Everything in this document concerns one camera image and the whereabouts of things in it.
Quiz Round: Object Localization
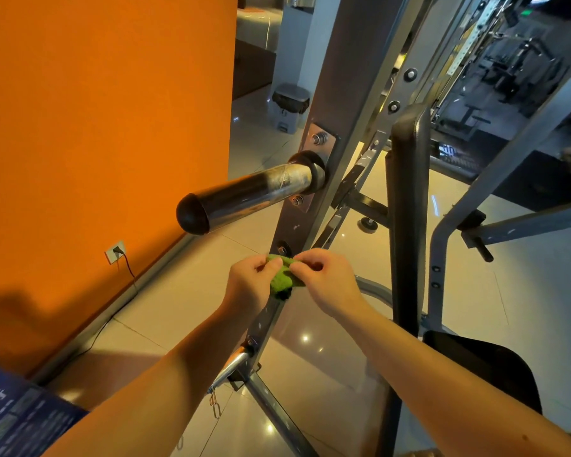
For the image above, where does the chrome weight storage peg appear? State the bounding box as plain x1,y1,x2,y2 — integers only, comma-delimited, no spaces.
209,345,258,392

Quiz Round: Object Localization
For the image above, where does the grey cable machine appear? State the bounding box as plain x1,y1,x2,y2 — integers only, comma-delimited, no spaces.
436,0,571,179

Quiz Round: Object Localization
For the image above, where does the person's right hand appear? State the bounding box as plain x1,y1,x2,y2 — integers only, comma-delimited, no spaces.
290,248,367,320

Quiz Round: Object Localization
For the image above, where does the black power cable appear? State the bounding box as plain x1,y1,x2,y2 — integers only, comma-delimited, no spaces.
74,247,140,360

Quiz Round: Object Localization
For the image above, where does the green cleaning cloth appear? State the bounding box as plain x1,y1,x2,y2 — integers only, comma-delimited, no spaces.
266,254,306,301

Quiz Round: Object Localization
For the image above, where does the metal spring barbell collar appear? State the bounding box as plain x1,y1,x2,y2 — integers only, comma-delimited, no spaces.
207,386,225,421

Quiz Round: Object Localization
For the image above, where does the white wall outlet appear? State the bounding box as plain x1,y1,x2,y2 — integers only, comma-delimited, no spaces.
105,241,128,265

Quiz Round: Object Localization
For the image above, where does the person's left forearm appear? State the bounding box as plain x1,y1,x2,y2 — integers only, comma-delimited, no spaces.
43,304,258,457

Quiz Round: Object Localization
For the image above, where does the dark blue stand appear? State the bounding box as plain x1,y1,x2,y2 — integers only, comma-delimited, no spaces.
0,359,89,457

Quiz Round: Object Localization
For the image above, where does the person's left hand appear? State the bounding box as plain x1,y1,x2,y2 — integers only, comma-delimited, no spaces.
223,254,285,315

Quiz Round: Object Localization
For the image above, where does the grey trash bin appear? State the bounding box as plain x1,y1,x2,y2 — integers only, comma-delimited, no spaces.
268,83,312,135

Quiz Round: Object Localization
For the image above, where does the grey steel gym machine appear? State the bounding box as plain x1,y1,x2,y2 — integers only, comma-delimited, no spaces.
209,0,571,457

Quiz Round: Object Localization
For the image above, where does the person's right forearm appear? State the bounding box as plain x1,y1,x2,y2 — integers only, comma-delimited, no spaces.
338,301,571,457

